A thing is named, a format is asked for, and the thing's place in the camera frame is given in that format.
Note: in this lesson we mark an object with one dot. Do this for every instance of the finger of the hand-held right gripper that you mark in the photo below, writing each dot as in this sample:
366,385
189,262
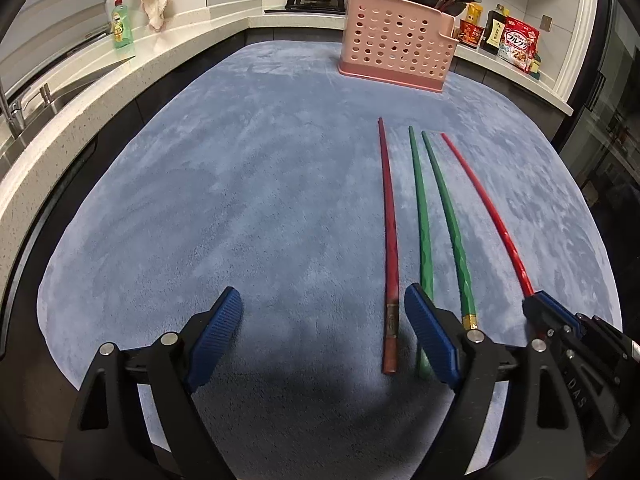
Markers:
560,312
541,320

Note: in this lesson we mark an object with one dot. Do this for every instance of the bright red chopstick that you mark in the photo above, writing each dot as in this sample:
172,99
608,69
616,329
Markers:
487,205

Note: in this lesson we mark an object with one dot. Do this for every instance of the blue plush mat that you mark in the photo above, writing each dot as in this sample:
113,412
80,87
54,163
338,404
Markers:
225,185

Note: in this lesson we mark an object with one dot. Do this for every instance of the red and white cereal bag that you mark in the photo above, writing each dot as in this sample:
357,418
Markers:
519,44

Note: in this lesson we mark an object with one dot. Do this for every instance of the maroon chopstick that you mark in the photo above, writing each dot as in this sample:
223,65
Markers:
387,210

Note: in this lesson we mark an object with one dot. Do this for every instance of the red instant noodle cup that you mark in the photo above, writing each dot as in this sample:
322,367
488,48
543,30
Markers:
470,32

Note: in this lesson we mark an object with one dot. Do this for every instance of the gold wall switch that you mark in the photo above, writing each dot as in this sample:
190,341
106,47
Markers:
547,22

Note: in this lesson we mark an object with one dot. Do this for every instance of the dark soy sauce bottle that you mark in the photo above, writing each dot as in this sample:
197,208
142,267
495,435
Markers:
492,32

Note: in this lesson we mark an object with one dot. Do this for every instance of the dark glass door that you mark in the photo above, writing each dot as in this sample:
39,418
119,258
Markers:
610,110

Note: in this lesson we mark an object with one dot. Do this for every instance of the chrome kitchen faucet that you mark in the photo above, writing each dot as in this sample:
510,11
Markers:
12,115

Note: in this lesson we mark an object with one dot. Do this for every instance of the small yellow green container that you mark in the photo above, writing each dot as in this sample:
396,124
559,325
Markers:
536,66

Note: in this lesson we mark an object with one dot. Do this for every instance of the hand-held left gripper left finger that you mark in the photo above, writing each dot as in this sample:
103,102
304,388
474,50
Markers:
215,340

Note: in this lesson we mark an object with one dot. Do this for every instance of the green dish soap bottle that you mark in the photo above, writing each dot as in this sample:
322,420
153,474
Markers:
122,25

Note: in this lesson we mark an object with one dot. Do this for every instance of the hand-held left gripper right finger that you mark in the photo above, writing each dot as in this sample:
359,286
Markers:
432,337

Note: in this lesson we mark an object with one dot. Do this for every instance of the pink perforated utensil basket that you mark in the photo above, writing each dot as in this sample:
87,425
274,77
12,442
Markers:
395,40

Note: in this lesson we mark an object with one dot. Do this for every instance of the black gas stove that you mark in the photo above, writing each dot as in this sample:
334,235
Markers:
305,2

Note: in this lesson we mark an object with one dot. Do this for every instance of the white window blinds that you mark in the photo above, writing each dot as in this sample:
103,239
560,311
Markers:
50,25

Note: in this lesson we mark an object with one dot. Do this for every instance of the green chopstick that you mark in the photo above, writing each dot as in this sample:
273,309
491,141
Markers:
419,200
445,210

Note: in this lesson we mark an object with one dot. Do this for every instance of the stainless steel sink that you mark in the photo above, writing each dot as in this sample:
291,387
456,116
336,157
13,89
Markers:
55,105

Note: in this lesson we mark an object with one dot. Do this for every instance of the yellow snack packet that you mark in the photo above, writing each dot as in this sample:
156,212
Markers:
475,12

